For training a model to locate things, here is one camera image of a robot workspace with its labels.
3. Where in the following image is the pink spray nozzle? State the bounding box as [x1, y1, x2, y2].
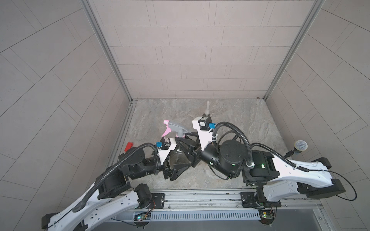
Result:
[162, 120, 190, 138]

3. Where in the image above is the dark grey spray bottle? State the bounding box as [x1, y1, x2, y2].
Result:
[169, 145, 190, 169]

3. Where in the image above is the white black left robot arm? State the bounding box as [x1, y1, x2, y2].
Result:
[41, 143, 189, 231]

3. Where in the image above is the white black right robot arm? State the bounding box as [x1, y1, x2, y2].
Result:
[175, 133, 346, 204]

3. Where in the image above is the red spray nozzle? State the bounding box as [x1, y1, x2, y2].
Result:
[124, 142, 134, 153]

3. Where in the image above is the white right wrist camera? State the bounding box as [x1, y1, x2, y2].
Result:
[192, 112, 215, 151]

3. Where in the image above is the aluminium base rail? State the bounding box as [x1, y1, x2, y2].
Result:
[86, 187, 321, 224]

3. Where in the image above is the black corrugated right cable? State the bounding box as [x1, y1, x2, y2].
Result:
[211, 121, 310, 173]

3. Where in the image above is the black corrugated cable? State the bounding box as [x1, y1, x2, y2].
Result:
[72, 142, 161, 213]
[211, 121, 310, 173]

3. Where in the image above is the black corrugated left cable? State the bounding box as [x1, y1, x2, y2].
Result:
[72, 142, 161, 213]

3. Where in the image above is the aluminium corner frame post left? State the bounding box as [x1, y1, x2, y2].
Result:
[80, 0, 133, 104]

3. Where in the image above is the aluminium corner frame post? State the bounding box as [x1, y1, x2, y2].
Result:
[80, 0, 133, 104]
[264, 0, 325, 101]

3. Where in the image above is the aluminium corner frame post right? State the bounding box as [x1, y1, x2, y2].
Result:
[264, 0, 325, 101]

